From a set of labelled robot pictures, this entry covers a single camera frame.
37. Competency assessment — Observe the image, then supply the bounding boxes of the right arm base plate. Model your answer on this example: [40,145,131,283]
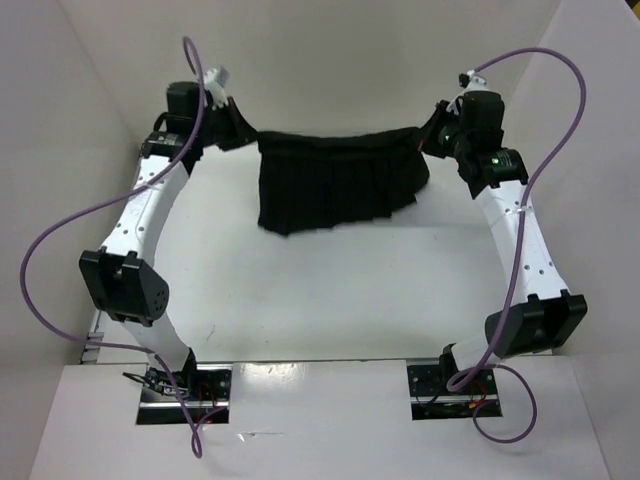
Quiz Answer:
[406,359,502,421]

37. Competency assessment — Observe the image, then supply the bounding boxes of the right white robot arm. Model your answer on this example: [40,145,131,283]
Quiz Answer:
[420,90,588,393]

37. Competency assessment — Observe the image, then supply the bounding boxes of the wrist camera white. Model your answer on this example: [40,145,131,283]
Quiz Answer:
[204,66,230,109]
[446,70,489,115]

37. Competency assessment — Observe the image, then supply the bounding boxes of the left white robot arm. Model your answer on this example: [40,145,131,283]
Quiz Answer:
[79,80,255,400]

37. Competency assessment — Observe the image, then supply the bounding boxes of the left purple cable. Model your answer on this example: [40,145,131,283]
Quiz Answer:
[19,35,207,459]

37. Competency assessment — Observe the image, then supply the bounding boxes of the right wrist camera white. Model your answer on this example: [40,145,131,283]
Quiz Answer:
[446,70,489,115]

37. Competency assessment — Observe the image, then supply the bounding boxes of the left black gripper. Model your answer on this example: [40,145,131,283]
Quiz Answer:
[193,95,261,151]

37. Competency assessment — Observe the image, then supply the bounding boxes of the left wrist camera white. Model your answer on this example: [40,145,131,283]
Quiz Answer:
[204,66,230,109]

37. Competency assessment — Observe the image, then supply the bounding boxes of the black pleated skirt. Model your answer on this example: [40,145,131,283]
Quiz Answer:
[257,127,430,237]

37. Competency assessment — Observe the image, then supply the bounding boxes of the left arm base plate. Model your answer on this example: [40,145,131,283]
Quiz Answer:
[122,364,233,425]

